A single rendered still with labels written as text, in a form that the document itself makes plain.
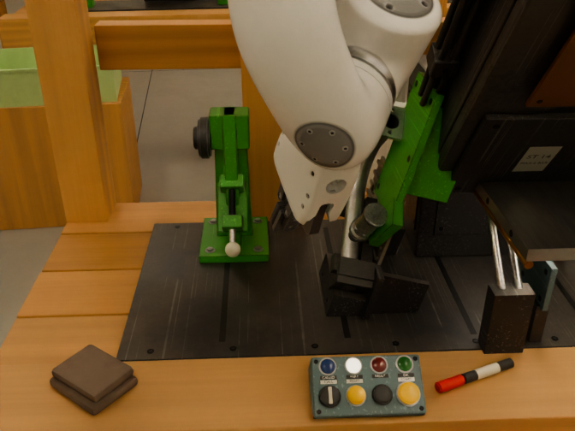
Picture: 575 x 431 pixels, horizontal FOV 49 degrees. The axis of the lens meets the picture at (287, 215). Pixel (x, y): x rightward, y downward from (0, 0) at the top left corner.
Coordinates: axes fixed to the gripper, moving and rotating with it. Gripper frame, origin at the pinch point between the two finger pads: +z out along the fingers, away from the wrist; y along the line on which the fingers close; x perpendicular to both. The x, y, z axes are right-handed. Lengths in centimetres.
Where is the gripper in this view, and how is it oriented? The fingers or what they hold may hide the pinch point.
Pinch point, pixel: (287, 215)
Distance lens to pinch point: 73.4
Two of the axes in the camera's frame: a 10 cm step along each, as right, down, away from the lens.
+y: -3.0, -8.3, 4.7
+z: -2.7, 5.5, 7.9
